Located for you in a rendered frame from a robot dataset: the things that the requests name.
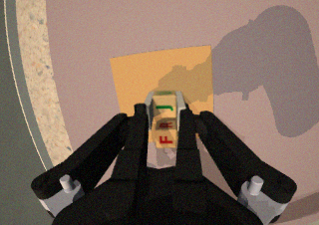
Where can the tan block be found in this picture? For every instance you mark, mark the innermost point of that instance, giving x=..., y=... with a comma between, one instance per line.
x=166, y=134
x=164, y=103

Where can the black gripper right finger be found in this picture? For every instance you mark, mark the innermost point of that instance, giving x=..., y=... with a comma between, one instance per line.
x=258, y=186

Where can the tan square mat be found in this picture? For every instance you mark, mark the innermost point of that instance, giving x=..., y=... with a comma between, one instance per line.
x=188, y=70

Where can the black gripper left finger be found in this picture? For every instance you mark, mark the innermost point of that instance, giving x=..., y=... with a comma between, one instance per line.
x=77, y=175

